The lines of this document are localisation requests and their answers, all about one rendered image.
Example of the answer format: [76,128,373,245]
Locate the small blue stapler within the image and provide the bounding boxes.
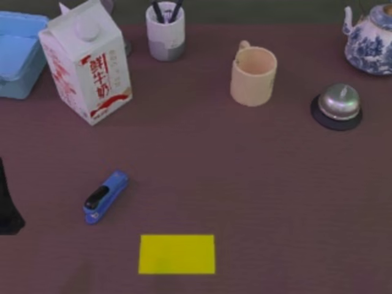
[83,170,129,226]

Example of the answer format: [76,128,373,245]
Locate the dark pen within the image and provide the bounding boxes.
[170,0,184,23]
[151,1,164,23]

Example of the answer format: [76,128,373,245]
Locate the blue plastic box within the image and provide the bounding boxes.
[0,11,50,100]

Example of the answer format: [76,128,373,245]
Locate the yellow rectangular card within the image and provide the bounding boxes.
[138,234,216,274]

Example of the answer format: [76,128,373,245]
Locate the white red milk carton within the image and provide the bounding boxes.
[38,0,134,126]

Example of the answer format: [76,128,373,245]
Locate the white pen holder cup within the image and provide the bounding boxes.
[145,1,186,62]

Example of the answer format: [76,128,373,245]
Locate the silver desk call bell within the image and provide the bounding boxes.
[310,83,363,132]

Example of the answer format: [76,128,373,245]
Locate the blue white porcelain teapot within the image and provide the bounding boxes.
[342,4,392,76]

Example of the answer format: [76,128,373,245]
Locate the cream ceramic mug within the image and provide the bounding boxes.
[230,40,278,107]

